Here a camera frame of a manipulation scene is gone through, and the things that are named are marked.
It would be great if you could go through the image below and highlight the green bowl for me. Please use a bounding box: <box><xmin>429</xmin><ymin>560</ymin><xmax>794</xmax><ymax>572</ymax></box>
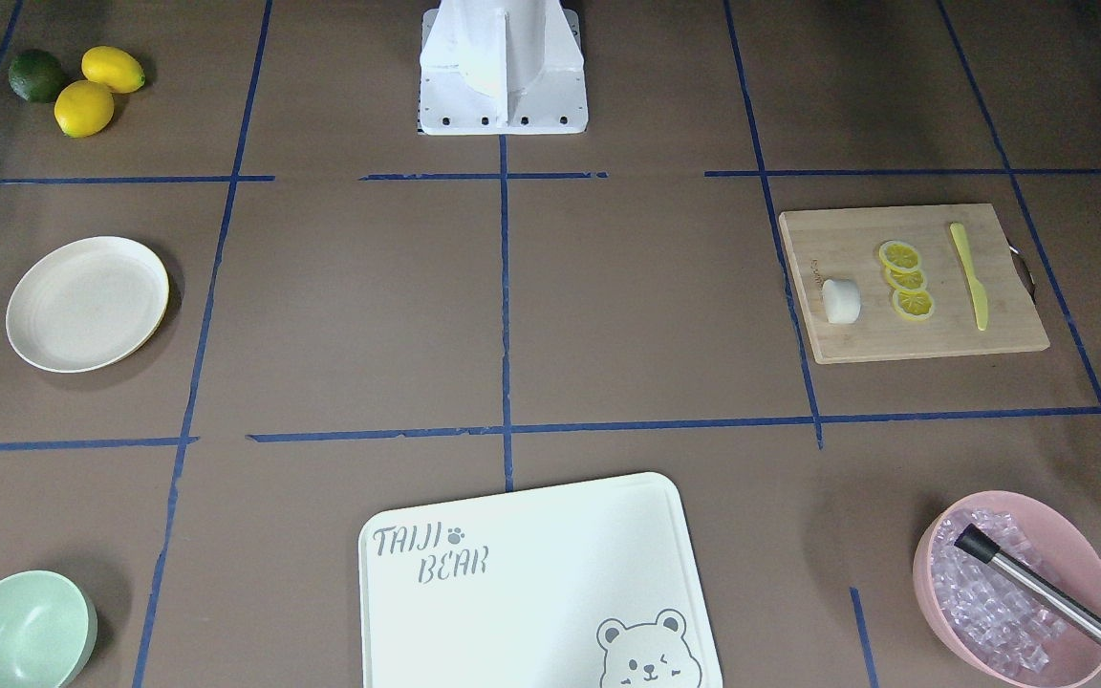
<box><xmin>0</xmin><ymin>570</ymin><xmax>97</xmax><ymax>687</ymax></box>

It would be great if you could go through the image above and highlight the yellow plastic knife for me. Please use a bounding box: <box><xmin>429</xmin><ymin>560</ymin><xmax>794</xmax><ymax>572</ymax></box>
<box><xmin>949</xmin><ymin>222</ymin><xmax>990</xmax><ymax>332</ymax></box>

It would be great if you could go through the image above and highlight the pink bowl with ice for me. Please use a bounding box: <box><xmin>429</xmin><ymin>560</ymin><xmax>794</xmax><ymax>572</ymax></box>
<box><xmin>912</xmin><ymin>489</ymin><xmax>1101</xmax><ymax>687</ymax></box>

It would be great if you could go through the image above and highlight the steel muddler black tip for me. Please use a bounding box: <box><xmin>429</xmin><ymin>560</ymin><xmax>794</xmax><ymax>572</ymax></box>
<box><xmin>953</xmin><ymin>524</ymin><xmax>1101</xmax><ymax>646</ymax></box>

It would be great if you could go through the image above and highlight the bamboo cutting board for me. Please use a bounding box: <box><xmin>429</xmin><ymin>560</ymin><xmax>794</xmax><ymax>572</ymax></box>
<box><xmin>778</xmin><ymin>204</ymin><xmax>1049</xmax><ymax>364</ymax></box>

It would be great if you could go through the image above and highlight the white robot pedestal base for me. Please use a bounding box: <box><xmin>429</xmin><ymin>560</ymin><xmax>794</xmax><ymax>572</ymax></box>
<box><xmin>417</xmin><ymin>1</ymin><xmax>589</xmax><ymax>136</ymax></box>

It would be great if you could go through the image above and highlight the yellow lemon far one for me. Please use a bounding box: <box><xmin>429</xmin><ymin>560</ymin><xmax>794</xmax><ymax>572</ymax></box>
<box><xmin>80</xmin><ymin>45</ymin><xmax>148</xmax><ymax>95</ymax></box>

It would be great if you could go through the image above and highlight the white bear tray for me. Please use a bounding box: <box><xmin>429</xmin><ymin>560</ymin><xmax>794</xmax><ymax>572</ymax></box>
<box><xmin>358</xmin><ymin>473</ymin><xmax>723</xmax><ymax>687</ymax></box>

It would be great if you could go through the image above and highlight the green lime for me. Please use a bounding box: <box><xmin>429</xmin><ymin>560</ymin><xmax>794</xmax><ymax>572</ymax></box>
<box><xmin>8</xmin><ymin>50</ymin><xmax>70</xmax><ymax>103</ymax></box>

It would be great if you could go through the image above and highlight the lemon slice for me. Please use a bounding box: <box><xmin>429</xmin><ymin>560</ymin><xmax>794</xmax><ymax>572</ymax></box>
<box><xmin>882</xmin><ymin>267</ymin><xmax>929</xmax><ymax>293</ymax></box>
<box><xmin>891</xmin><ymin>290</ymin><xmax>936</xmax><ymax>323</ymax></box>
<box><xmin>877</xmin><ymin>240</ymin><xmax>922</xmax><ymax>273</ymax></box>

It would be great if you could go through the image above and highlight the yellow lemon near lime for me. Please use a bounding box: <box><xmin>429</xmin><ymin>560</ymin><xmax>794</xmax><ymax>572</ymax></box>
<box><xmin>54</xmin><ymin>81</ymin><xmax>117</xmax><ymax>139</ymax></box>

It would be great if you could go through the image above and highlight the lemon slice bottom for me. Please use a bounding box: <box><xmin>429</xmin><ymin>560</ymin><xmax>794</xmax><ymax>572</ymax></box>
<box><xmin>891</xmin><ymin>290</ymin><xmax>936</xmax><ymax>323</ymax></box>

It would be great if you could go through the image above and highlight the lemon slice top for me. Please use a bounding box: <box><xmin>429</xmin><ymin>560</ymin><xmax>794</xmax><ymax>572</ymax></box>
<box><xmin>877</xmin><ymin>240</ymin><xmax>922</xmax><ymax>273</ymax></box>

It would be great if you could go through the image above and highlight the cream round plate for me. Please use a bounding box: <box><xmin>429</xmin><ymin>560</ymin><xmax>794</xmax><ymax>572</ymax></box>
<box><xmin>6</xmin><ymin>236</ymin><xmax>171</xmax><ymax>374</ymax></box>

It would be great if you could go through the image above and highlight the lemon slice middle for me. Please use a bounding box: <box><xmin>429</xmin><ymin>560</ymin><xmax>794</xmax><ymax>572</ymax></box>
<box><xmin>882</xmin><ymin>267</ymin><xmax>929</xmax><ymax>293</ymax></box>

